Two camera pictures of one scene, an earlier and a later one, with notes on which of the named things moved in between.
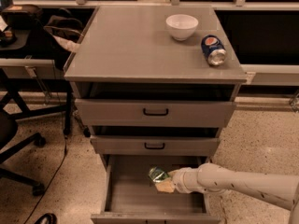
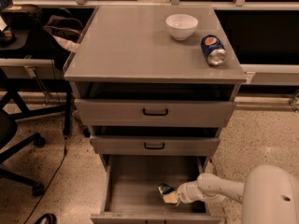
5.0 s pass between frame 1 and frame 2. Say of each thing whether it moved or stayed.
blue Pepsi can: stayed
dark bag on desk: stayed
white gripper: moved
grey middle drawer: stayed
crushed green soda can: moved
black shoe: stayed
